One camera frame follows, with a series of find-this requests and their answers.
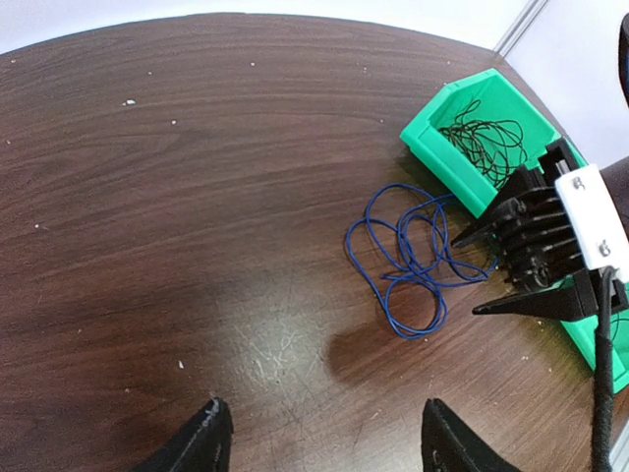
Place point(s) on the green three-compartment bin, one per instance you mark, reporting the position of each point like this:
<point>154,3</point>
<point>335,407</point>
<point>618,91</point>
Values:
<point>471,136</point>

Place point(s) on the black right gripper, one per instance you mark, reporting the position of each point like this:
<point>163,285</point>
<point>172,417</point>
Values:
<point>537,245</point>

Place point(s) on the right aluminium corner post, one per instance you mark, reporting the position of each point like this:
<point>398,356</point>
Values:
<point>519,27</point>

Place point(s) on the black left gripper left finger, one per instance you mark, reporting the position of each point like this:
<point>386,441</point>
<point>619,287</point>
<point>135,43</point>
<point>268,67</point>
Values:
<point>203,443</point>

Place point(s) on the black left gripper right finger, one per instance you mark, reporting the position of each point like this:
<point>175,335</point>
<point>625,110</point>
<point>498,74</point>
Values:
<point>449,444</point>

